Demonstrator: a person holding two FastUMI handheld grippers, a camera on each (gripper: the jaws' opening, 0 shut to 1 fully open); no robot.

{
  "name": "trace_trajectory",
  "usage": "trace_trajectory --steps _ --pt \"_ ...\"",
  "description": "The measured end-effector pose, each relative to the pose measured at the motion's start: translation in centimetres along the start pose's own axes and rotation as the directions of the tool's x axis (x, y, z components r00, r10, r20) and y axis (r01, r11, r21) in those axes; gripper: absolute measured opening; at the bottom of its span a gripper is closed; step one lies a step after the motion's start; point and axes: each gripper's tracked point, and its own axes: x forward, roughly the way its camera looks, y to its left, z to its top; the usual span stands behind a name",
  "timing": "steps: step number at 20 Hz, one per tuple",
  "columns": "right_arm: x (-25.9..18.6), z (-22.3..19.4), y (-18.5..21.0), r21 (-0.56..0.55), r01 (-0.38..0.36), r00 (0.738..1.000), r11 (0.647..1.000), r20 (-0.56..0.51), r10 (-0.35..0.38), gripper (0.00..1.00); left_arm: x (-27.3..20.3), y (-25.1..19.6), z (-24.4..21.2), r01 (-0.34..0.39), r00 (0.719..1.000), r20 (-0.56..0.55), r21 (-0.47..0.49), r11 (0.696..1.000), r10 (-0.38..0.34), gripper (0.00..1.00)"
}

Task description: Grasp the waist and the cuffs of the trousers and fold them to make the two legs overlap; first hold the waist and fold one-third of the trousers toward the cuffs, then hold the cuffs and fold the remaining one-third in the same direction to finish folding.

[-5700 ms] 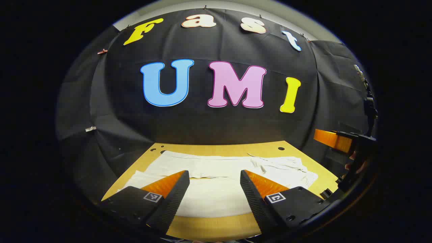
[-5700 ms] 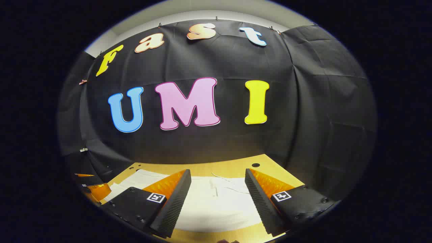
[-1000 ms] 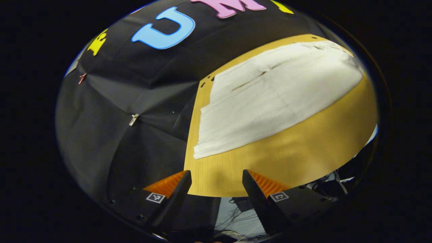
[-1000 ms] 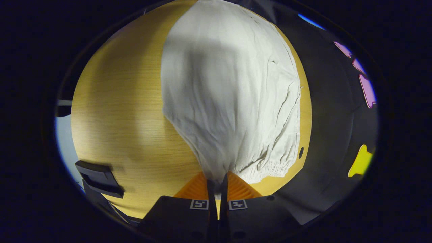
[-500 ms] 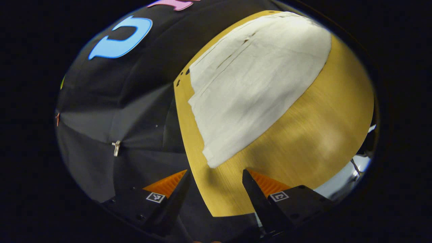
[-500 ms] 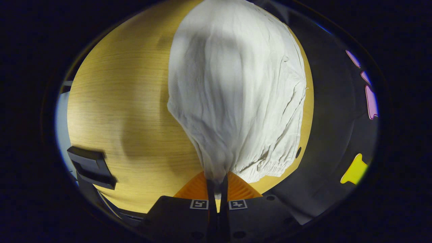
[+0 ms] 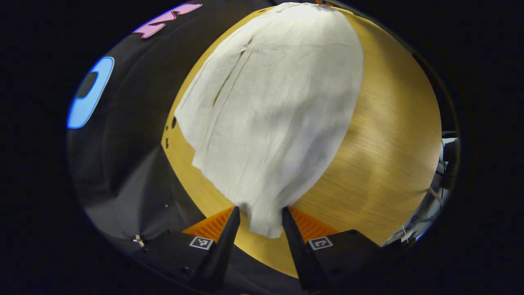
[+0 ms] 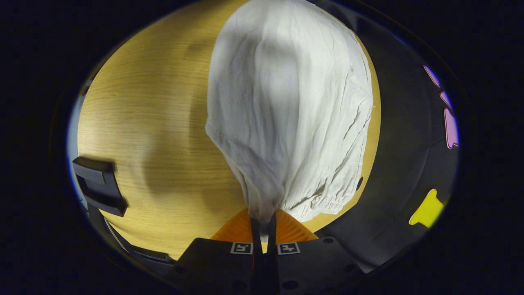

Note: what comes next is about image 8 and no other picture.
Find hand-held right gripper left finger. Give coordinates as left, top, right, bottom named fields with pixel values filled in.
left=163, top=207, right=265, bottom=295

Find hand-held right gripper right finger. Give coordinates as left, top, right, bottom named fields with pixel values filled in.
left=264, top=208, right=366, bottom=295

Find white jeans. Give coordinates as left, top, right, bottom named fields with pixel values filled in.
left=205, top=0, right=374, bottom=224

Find black backdrop cloth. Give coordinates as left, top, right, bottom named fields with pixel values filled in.
left=311, top=0, right=460, bottom=273

